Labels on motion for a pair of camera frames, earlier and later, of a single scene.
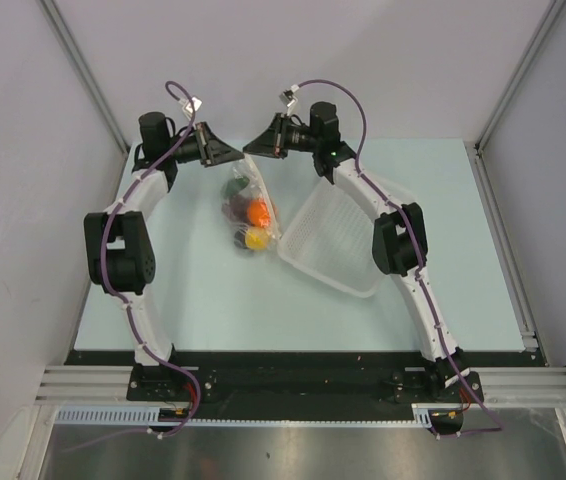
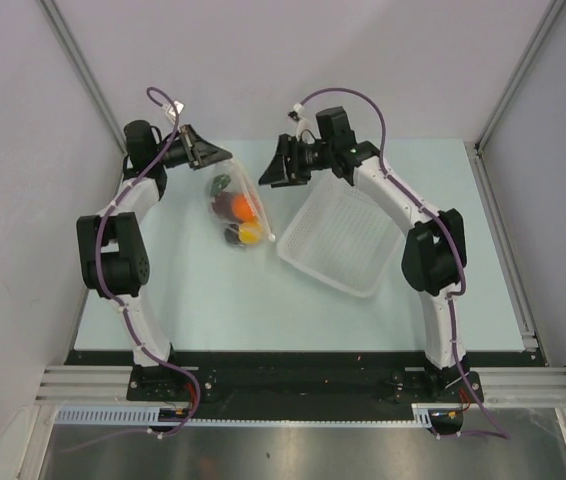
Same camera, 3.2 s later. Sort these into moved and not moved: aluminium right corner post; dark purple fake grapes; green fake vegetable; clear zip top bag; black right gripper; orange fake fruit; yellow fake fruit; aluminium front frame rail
Moved: green fake vegetable; clear zip top bag; black right gripper; yellow fake fruit; dark purple fake grapes; orange fake fruit
Not moved: aluminium right corner post; aluminium front frame rail
